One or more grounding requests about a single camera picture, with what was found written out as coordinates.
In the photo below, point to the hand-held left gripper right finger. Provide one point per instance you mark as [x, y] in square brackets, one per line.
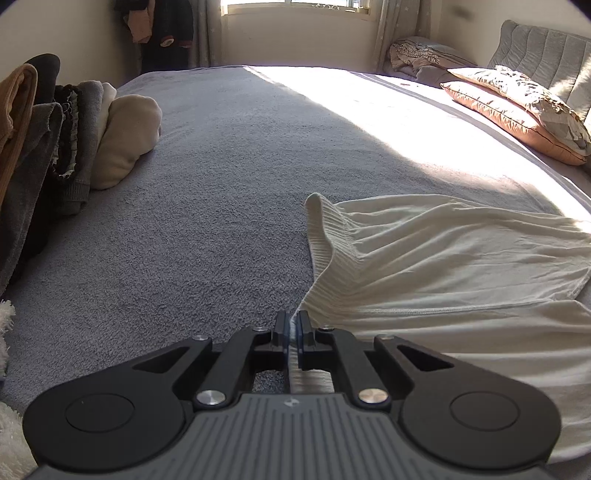
[305, 339]

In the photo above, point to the grey patterned curtain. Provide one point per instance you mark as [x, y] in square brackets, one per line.
[392, 23]
[207, 32]

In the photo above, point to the window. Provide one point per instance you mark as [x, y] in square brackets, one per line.
[295, 5]

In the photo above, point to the orange pillow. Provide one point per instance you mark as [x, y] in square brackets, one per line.
[498, 120]

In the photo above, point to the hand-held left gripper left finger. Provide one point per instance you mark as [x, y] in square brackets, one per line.
[280, 334]

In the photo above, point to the orange-brown folded garment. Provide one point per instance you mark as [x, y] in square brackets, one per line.
[16, 115]

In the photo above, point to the dark hanging coat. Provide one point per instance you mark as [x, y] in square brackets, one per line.
[171, 32]

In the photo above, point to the tan hanging garment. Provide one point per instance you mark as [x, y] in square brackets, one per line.
[141, 23]

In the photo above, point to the white folded garment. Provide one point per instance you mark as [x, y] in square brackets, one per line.
[107, 106]

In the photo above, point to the grey patterned crumpled pillow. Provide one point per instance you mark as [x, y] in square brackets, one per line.
[531, 99]

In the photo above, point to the black ruffled folded garment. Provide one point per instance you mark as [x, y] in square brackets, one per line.
[67, 134]

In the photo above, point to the white fluffy cloth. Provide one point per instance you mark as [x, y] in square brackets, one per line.
[9, 415]

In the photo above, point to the grey quilted headboard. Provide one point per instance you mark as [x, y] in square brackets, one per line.
[545, 55]

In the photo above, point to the dark grey folded garment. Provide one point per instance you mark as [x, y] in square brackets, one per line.
[27, 184]

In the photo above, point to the cream folded garment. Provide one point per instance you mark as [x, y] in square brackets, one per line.
[129, 138]

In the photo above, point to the cream white pants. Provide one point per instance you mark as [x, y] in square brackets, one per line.
[438, 277]

